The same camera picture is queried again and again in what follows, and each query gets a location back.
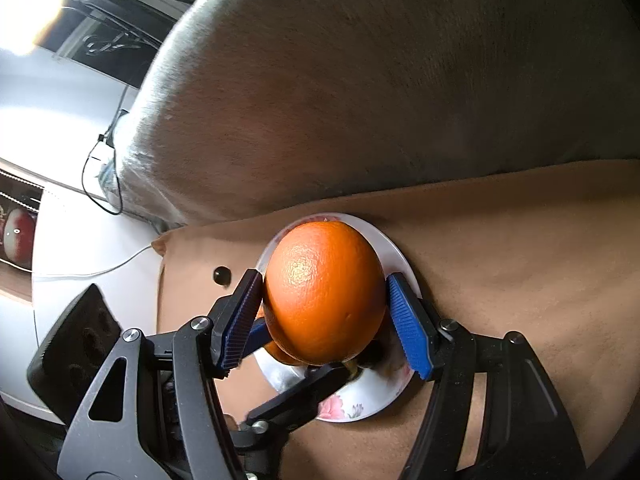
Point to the bright lamp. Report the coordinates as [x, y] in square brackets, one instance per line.
[30, 5]

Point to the red apple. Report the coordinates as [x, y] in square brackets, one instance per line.
[19, 232]

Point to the round large orange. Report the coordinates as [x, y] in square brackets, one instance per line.
[282, 355]

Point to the small yellowish fruit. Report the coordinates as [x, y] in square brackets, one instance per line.
[353, 371]

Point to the white floral plate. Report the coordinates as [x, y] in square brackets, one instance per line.
[365, 400]

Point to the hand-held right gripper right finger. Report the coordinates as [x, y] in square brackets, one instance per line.
[407, 325]

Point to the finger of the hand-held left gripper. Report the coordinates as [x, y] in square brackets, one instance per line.
[300, 395]
[257, 334]

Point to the grey blanket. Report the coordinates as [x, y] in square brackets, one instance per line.
[375, 85]

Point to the oval large orange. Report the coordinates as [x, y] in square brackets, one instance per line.
[325, 290]

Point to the small dark fruit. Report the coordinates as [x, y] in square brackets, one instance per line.
[221, 274]

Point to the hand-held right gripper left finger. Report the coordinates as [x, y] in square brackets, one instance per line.
[240, 330]

